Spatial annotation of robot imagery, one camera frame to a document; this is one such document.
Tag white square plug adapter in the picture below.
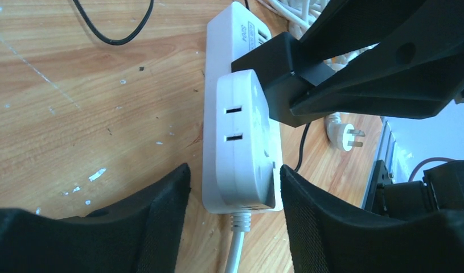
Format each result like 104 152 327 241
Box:
215 69 276 210

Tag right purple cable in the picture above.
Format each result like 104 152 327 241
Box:
408 156 457 183

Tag white coiled cable bundle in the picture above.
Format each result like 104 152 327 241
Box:
256 0 380 153

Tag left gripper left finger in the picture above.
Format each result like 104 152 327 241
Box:
0 163 191 272

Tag black power adapter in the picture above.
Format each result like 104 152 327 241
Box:
231 32 334 127

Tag white power strip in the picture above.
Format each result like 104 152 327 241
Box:
202 2 283 214

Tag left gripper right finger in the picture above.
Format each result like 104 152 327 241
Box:
280 165 464 272

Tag black thin adapter cable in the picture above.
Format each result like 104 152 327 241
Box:
71 0 156 47

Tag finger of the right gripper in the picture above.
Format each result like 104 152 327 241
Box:
290 38 464 119
300 0 425 51

